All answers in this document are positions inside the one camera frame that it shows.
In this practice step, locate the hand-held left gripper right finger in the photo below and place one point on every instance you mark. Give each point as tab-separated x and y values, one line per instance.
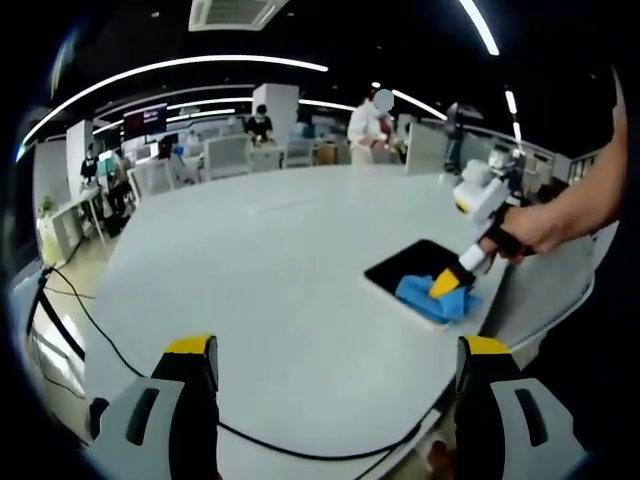
510	450

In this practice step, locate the straight ceiling light strip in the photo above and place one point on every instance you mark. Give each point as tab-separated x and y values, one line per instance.
480	27

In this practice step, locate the green potted plant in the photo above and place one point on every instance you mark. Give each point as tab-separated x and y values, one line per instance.
47	206

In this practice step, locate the white partition panel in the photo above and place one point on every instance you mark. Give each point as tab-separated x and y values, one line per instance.
426	150

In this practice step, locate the dark wall screen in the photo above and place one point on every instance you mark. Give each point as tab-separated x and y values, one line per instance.
145	122

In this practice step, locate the white mesh office chair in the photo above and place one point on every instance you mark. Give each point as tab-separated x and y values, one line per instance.
227	156
300	153
150	176

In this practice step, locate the black tripod stand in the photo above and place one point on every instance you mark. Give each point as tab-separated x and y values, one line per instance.
62	322

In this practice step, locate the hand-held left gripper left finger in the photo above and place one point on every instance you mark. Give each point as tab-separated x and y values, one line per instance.
165	442

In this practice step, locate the person's left hand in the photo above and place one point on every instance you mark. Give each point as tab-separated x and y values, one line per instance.
441	457

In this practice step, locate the long curved ceiling light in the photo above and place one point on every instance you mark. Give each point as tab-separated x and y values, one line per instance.
175	62

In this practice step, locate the grey mesh office chair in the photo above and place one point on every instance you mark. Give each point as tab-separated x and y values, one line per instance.
550	300

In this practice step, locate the ceiling air vent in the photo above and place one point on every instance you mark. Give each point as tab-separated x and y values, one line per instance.
235	12

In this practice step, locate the blue cleaning cloth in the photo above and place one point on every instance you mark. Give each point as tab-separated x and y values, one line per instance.
415	296

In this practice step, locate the black floor stand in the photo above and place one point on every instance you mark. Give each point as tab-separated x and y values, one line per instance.
454	135

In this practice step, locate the black oval pad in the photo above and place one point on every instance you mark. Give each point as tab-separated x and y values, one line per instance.
98	415

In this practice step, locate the brown cardboard box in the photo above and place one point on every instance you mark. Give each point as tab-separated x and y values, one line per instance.
327	153

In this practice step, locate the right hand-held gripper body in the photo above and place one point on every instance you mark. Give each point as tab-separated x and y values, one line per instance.
482	200

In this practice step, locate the person's right hand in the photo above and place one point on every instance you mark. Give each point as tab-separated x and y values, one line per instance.
535	230

